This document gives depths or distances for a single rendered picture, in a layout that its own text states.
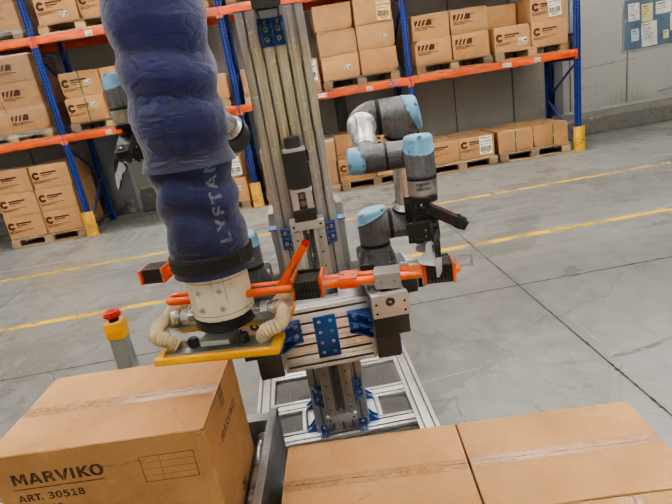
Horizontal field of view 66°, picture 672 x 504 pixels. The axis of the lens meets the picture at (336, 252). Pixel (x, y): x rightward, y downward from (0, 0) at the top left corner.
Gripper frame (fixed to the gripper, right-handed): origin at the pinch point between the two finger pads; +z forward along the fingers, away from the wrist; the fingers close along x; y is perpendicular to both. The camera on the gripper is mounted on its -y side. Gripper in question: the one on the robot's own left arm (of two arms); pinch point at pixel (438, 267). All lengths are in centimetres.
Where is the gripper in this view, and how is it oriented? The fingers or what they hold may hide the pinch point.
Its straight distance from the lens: 141.9
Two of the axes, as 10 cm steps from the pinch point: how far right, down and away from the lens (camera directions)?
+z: 1.5, 9.4, 3.1
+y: -9.9, 1.2, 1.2
